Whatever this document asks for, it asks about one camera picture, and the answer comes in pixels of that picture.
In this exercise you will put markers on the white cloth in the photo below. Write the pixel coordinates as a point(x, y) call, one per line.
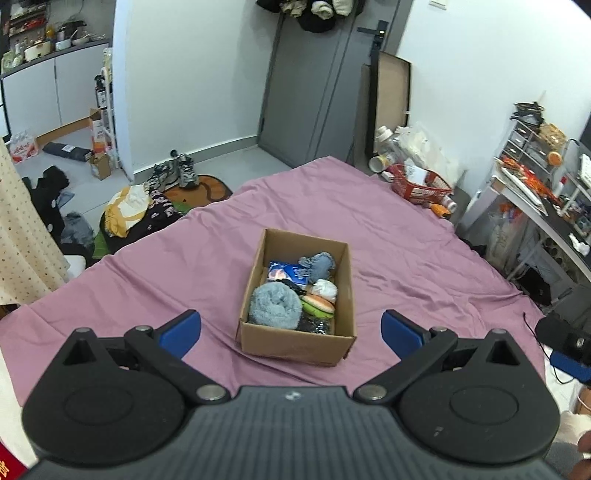
point(572, 427)

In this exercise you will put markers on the grey door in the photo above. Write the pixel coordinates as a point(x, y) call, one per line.
point(314, 83)

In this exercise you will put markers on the white narrow rack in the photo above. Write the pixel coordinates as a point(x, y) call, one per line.
point(107, 106)

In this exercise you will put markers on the printed cardboard carton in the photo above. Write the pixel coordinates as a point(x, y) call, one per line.
point(98, 131)

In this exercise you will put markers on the white kitchen cabinet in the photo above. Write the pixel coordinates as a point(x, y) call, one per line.
point(37, 97)

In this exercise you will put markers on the brown door mat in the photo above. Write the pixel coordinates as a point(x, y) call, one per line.
point(210, 189)

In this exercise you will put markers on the red and white plastic bag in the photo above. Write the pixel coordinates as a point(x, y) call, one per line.
point(24, 147)

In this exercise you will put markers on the red plastic basket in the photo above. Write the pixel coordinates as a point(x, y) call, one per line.
point(422, 189)

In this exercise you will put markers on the black toy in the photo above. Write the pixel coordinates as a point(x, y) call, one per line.
point(314, 324)

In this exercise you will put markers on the black patterned clothing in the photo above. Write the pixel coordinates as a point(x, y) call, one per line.
point(159, 214)

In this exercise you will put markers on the red printed bag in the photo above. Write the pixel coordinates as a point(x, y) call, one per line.
point(11, 464)

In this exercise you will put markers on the cluttered desk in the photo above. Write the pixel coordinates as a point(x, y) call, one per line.
point(554, 217)

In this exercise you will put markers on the yellow and white bag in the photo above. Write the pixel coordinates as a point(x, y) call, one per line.
point(124, 210)

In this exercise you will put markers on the burger plush toy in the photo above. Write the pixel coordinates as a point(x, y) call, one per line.
point(318, 304)

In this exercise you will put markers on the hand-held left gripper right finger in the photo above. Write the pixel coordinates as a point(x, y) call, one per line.
point(399, 330)

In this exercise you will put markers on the clear plastic bags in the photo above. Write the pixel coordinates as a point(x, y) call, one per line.
point(429, 147)

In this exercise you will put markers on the blue-grey plush toy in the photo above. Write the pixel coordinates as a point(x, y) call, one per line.
point(318, 265)

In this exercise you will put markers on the hanging clothes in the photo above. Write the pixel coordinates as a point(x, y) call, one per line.
point(314, 14)

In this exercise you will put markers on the pink bed sheet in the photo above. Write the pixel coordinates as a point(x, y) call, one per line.
point(406, 258)

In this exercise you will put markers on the brown leaning board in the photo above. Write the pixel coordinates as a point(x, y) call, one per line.
point(391, 101)

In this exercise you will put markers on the orange bottle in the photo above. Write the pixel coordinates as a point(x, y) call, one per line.
point(441, 211)

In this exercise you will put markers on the floral beige cloth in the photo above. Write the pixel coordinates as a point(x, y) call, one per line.
point(25, 240)

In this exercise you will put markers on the grey drawer organizer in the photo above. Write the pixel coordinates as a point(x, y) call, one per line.
point(531, 145)

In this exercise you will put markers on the blue snack packet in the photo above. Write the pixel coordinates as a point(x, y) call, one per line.
point(284, 271)

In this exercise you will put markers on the dark flat package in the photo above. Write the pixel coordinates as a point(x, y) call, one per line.
point(67, 152)

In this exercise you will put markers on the white heater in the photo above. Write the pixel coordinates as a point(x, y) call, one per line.
point(475, 212)

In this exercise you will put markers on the grey fluffy towel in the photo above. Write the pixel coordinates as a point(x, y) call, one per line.
point(279, 304)

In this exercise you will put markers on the white plastic bottle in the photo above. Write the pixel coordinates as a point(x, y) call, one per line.
point(384, 138)

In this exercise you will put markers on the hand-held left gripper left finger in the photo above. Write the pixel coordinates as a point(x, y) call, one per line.
point(182, 330)

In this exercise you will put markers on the white paper cup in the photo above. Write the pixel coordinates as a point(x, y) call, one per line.
point(381, 163)

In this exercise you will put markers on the black dotted bag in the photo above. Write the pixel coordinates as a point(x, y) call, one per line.
point(46, 198)

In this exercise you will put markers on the small cardboard box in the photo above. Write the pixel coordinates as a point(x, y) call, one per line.
point(100, 166)

